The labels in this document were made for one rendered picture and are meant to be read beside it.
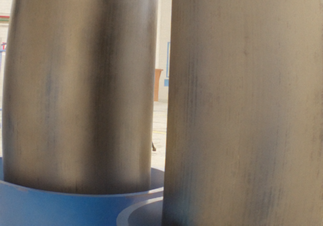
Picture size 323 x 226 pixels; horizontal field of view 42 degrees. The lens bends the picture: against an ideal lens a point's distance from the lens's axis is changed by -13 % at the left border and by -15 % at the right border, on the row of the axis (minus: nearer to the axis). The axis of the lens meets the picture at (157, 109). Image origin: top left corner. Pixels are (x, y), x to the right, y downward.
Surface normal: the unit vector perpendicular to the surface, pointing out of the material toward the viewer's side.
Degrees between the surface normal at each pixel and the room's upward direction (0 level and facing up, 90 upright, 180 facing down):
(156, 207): 62
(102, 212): 117
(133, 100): 90
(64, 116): 90
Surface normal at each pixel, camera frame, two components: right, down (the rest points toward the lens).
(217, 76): -0.70, 0.00
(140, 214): 0.87, -0.41
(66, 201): 0.07, 0.49
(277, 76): -0.32, 0.03
